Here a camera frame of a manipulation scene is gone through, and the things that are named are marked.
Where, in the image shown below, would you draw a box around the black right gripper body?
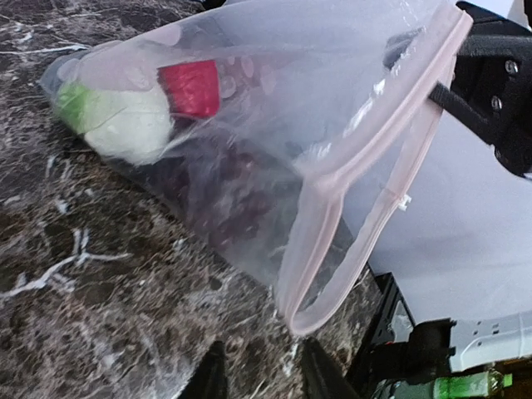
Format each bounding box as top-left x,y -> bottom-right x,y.
430,1 -> 531,179

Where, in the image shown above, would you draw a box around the green plastic bottle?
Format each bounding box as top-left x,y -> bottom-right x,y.
432,370 -> 513,399

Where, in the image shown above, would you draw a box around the clear pink-dotted zip bag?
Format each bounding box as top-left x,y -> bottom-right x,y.
40,1 -> 472,335

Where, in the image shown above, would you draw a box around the red toy bell pepper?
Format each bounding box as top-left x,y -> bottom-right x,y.
158,60 -> 221,119

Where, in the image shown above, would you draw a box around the dark red toy grapes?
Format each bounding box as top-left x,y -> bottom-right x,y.
163,139 -> 290,252

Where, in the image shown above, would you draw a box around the black vertical frame post right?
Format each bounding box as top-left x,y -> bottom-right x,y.
346,273 -> 415,397

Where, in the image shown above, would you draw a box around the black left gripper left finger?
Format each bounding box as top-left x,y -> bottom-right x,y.
182,341 -> 228,399

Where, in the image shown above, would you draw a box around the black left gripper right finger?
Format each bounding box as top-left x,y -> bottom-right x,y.
301,337 -> 359,399

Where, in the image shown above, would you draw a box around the white green toy cauliflower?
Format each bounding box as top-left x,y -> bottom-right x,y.
55,81 -> 174,165

